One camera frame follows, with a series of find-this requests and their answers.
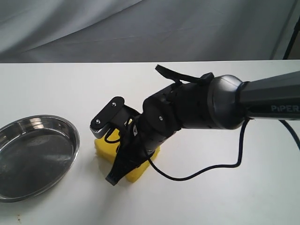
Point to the grey backdrop cloth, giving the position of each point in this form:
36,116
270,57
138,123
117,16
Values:
61,31

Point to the round stainless steel dish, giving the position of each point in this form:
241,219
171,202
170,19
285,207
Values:
36,152

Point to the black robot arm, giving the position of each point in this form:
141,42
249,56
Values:
206,102

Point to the black stand pole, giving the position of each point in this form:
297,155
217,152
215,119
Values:
292,40

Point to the yellow sponge block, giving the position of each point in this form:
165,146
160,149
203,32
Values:
108,151

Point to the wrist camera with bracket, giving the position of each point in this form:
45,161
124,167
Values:
113,116

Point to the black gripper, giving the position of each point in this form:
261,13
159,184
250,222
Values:
139,142

